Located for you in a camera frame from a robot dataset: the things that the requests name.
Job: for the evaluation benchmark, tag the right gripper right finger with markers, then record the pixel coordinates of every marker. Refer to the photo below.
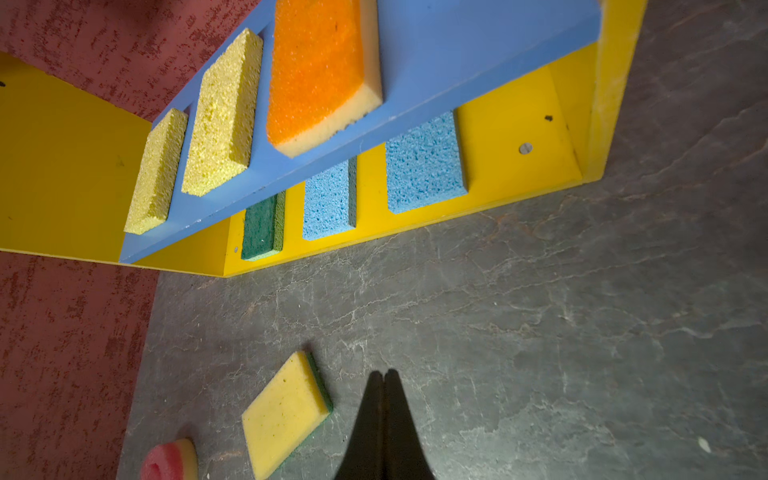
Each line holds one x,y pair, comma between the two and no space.
403,454

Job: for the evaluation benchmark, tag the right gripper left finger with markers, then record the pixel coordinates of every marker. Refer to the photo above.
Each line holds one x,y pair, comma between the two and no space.
364,455

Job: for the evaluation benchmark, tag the dark yellow scouring pad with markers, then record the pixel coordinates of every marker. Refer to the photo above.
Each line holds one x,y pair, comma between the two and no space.
289,408

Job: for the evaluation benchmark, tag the pink round smiley sponge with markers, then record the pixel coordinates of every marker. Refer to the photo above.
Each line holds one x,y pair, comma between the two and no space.
171,461

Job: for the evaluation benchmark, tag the green scouring sponge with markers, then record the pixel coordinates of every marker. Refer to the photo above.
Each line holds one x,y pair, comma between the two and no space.
264,228

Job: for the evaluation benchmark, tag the blue sponge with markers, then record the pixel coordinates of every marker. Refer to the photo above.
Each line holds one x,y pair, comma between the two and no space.
330,203
423,166

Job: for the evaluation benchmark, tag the yellow sponge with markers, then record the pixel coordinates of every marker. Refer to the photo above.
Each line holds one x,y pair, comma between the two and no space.
221,142
151,199

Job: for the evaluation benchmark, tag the orange sponge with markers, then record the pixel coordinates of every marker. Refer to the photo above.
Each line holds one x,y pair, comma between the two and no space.
326,71

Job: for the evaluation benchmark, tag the yellow shelf pink blue boards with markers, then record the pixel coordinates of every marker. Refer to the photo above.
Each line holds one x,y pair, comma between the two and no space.
536,87

